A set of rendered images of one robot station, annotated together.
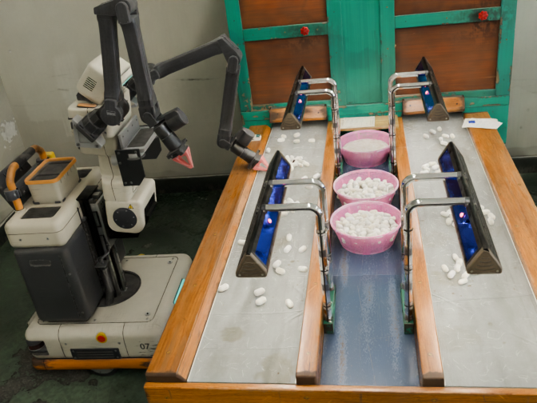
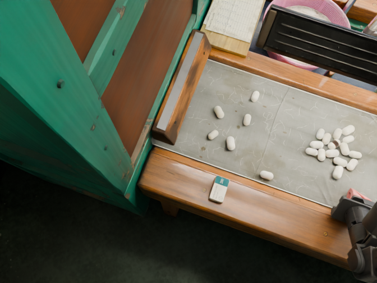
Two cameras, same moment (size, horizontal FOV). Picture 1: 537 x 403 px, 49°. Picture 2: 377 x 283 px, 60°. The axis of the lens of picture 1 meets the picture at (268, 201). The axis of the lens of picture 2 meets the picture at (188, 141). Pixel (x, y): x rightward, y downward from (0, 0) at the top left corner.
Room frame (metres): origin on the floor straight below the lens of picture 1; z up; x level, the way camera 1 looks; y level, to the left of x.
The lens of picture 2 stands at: (2.90, 0.17, 1.57)
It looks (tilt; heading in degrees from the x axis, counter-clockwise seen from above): 73 degrees down; 270
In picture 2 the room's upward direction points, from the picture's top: 8 degrees clockwise
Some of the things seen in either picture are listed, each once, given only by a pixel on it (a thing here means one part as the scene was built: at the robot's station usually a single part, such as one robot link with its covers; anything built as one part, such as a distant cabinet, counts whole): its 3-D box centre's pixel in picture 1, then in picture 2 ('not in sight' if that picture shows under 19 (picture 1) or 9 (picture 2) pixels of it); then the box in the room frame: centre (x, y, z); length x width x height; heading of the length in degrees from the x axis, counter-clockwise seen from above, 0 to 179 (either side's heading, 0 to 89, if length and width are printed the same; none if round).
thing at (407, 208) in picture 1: (434, 253); not in sight; (1.44, -0.46, 0.90); 0.20 x 0.19 x 0.45; 169
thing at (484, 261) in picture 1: (465, 197); not in sight; (1.43, -0.54, 1.08); 0.62 x 0.08 x 0.07; 169
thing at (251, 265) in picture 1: (266, 205); not in sight; (1.54, 0.01, 1.08); 0.62 x 0.08 x 0.07; 169
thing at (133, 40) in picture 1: (138, 62); not in sight; (2.08, 0.38, 1.40); 0.11 x 0.06 x 0.43; 170
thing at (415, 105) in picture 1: (433, 105); not in sight; (2.80, -0.88, 0.83); 0.30 x 0.06 x 0.07; 79
